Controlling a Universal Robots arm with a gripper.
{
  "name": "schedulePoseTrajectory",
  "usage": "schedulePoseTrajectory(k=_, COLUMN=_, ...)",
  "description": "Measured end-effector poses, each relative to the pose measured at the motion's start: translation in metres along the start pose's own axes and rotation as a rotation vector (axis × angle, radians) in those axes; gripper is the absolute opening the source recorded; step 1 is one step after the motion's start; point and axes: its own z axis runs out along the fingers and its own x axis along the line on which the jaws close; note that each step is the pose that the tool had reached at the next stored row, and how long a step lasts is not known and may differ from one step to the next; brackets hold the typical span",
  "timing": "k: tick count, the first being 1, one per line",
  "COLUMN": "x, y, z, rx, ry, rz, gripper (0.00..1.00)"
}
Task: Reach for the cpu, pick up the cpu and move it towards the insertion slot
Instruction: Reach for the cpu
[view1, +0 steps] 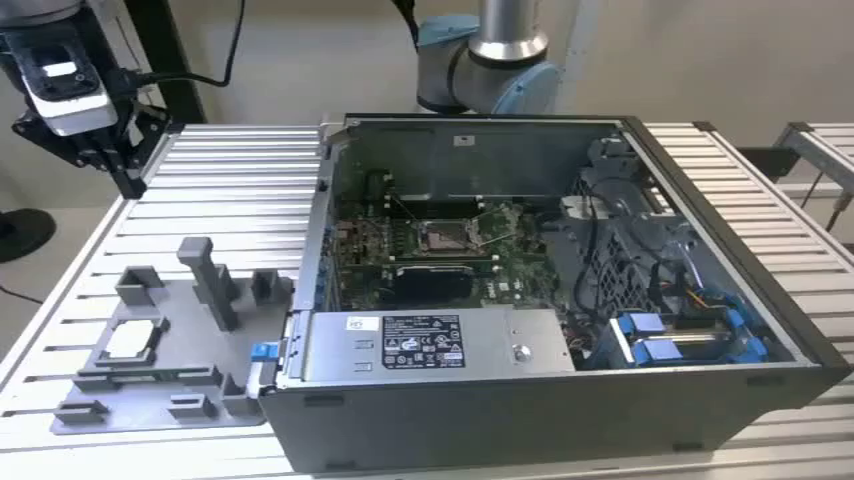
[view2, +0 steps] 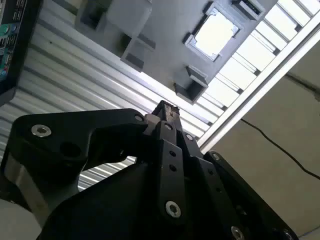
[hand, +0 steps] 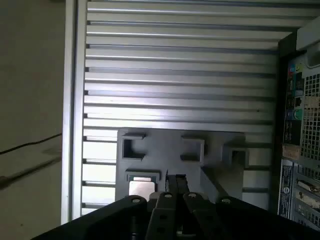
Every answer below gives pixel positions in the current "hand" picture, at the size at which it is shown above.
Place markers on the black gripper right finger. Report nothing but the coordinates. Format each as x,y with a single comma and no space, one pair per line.
197,212

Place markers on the black open PC case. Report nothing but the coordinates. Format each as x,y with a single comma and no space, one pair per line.
310,125

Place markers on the silver square CPU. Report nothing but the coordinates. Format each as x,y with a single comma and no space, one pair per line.
140,186

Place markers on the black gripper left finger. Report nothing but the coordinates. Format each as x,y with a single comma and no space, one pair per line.
163,212

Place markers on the grey plastic parts rack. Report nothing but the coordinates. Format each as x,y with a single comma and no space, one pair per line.
162,150

